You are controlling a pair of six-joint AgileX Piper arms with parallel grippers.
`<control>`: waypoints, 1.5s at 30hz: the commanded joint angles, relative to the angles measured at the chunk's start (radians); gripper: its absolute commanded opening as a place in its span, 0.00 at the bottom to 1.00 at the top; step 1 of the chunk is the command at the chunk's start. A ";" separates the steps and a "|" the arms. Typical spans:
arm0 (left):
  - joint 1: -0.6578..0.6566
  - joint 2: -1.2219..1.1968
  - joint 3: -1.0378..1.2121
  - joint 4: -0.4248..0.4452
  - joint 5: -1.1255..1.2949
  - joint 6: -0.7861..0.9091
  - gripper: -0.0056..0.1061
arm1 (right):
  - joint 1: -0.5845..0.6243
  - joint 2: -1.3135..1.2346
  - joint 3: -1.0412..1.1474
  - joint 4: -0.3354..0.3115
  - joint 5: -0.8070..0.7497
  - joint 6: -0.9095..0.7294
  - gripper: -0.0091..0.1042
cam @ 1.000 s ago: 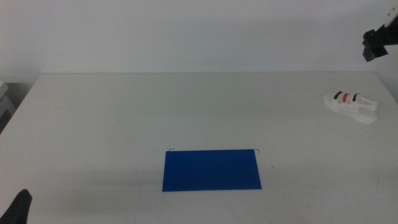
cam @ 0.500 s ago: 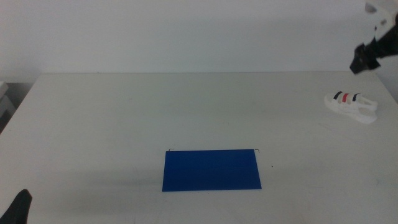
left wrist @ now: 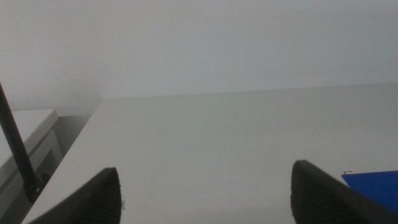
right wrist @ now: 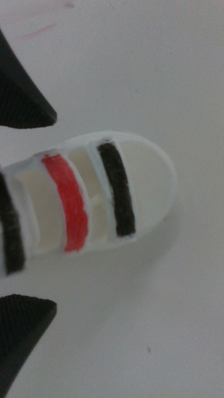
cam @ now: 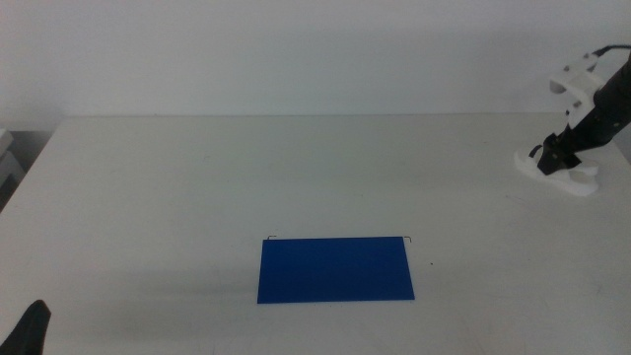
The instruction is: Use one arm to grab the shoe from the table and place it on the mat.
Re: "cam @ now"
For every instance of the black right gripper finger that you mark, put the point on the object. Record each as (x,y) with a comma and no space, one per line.
(554,155)
(535,151)

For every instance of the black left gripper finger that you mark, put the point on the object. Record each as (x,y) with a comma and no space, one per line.
(29,330)

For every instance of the blue rectangular mat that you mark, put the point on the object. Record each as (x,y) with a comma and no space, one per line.
(335,271)

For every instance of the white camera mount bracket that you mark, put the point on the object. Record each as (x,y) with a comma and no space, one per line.
(581,108)

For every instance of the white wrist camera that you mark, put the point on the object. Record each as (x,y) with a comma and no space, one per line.
(574,76)

